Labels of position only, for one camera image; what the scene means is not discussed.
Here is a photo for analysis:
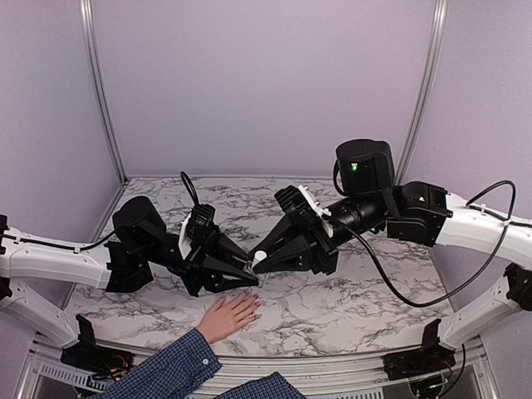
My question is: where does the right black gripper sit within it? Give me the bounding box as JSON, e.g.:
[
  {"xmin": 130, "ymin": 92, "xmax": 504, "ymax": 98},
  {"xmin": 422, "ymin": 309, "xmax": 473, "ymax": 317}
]
[{"xmin": 248, "ymin": 193, "xmax": 390, "ymax": 278}]

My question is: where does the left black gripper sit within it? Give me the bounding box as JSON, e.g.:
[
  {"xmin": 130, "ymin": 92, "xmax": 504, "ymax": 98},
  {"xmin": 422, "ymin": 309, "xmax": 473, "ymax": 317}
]
[{"xmin": 140, "ymin": 223, "xmax": 259, "ymax": 298}]

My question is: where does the white nail polish cap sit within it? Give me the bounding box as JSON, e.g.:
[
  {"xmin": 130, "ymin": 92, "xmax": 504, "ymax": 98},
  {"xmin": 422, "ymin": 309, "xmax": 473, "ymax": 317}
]
[{"xmin": 253, "ymin": 250, "xmax": 267, "ymax": 265}]

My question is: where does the clear nail polish bottle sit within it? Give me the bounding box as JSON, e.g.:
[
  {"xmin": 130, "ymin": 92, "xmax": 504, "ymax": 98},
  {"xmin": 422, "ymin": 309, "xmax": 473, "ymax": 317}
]
[{"xmin": 244, "ymin": 259, "xmax": 268, "ymax": 288}]

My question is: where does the blue checkered sleeve forearm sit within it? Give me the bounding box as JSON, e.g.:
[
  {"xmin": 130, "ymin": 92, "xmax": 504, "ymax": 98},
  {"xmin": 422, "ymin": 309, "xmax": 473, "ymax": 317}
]
[{"xmin": 94, "ymin": 328, "xmax": 221, "ymax": 399}]

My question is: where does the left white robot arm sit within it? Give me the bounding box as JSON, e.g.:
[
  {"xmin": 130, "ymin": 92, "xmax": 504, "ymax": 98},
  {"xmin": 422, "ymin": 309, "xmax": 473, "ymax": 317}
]
[{"xmin": 1, "ymin": 196, "xmax": 259, "ymax": 370}]

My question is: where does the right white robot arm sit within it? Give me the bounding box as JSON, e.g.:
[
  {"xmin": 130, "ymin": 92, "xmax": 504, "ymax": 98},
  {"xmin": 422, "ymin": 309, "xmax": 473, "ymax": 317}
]
[{"xmin": 250, "ymin": 139, "xmax": 531, "ymax": 372}]

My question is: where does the person's bare hand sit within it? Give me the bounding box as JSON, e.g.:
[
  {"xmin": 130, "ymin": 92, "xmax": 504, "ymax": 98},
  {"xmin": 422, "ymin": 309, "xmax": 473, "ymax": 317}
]
[{"xmin": 196, "ymin": 291, "xmax": 261, "ymax": 344}]

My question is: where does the blue checkered shirt body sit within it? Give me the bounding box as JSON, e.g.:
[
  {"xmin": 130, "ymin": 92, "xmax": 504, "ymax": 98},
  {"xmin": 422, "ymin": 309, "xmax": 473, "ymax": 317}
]
[{"xmin": 218, "ymin": 372, "xmax": 306, "ymax": 399}]

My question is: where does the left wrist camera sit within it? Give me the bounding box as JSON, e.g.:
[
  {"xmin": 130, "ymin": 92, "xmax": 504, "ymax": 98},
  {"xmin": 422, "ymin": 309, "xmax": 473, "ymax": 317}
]
[{"xmin": 179, "ymin": 204, "xmax": 216, "ymax": 259}]

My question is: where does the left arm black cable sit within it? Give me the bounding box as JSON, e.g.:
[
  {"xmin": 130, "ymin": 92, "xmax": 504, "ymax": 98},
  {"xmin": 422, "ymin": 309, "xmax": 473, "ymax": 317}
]
[{"xmin": 179, "ymin": 170, "xmax": 200, "ymax": 209}]

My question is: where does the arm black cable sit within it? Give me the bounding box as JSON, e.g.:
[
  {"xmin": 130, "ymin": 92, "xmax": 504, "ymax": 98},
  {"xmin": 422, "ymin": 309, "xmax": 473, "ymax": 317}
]
[
  {"xmin": 332, "ymin": 180, "xmax": 532, "ymax": 308},
  {"xmin": 179, "ymin": 170, "xmax": 200, "ymax": 209}
]

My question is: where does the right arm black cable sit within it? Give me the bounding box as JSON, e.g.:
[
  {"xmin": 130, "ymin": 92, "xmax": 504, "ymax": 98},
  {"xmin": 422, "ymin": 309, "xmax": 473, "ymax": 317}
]
[{"xmin": 332, "ymin": 180, "xmax": 532, "ymax": 308}]

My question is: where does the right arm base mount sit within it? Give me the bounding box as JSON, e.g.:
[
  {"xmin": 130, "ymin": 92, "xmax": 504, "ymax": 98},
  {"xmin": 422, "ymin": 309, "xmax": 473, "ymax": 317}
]
[{"xmin": 382, "ymin": 318, "xmax": 456, "ymax": 381}]

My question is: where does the front aluminium rail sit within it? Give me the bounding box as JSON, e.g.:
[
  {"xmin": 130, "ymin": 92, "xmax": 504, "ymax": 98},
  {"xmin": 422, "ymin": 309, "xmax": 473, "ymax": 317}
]
[{"xmin": 14, "ymin": 337, "xmax": 501, "ymax": 398}]

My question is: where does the right aluminium frame post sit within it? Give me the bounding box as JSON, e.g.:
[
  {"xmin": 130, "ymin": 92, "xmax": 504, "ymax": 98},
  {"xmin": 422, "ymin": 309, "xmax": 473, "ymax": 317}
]
[{"xmin": 396, "ymin": 0, "xmax": 449, "ymax": 184}]

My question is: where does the aluminium frame post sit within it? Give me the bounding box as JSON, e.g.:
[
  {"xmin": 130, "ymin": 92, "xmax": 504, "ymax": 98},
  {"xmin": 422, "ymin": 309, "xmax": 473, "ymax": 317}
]
[
  {"xmin": 396, "ymin": 0, "xmax": 449, "ymax": 184},
  {"xmin": 79, "ymin": 0, "xmax": 128, "ymax": 185}
]

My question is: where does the left aluminium frame post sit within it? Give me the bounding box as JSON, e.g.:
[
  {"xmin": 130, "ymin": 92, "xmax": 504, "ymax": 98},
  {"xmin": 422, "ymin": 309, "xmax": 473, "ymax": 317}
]
[{"xmin": 79, "ymin": 0, "xmax": 128, "ymax": 185}]

